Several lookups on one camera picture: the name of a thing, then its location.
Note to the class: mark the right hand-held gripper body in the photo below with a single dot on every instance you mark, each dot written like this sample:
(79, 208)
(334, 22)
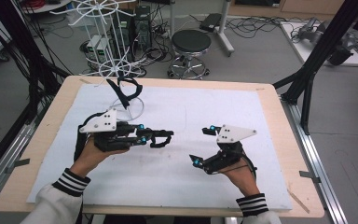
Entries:
(233, 133)

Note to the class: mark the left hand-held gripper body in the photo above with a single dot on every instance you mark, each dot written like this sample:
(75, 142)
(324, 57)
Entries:
(105, 124)

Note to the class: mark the person's left hand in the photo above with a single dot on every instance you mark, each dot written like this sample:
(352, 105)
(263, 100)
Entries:
(90, 158)

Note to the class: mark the person's right hand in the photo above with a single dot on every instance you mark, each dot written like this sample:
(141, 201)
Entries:
(242, 180)

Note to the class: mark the white table mat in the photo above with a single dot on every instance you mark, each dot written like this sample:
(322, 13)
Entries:
(180, 174)

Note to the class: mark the silver small box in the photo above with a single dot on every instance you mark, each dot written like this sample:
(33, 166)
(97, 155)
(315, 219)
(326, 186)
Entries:
(92, 46)
(103, 49)

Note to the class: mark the black computer tower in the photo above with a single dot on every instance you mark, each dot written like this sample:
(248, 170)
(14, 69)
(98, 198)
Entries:
(122, 34)
(143, 28)

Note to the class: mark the black round stool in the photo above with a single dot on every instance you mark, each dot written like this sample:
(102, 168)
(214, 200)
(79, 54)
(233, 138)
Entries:
(191, 40)

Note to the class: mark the black power box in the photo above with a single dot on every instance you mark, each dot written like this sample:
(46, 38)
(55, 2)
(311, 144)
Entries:
(210, 21)

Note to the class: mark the black metal stand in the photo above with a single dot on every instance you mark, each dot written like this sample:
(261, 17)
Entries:
(28, 46)

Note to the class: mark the white floor platform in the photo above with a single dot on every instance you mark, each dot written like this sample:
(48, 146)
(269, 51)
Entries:
(307, 53)

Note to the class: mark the aluminium rail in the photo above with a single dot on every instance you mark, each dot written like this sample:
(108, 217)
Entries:
(6, 161)
(320, 161)

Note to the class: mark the black frame strut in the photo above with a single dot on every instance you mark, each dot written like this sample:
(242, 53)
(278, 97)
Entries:
(323, 46)

